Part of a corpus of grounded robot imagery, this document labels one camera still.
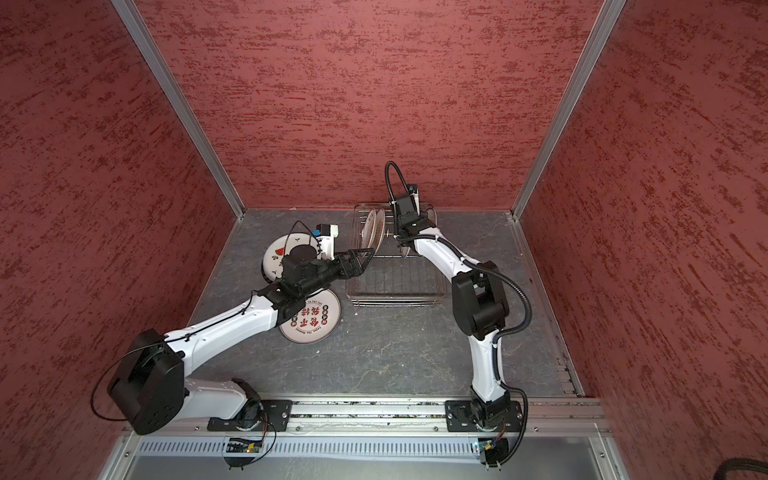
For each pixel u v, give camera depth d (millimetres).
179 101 874
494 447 721
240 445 726
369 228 1061
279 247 1057
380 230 974
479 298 542
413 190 830
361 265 695
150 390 416
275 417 738
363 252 758
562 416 761
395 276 1003
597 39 746
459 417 741
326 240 710
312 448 775
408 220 742
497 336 553
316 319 900
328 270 678
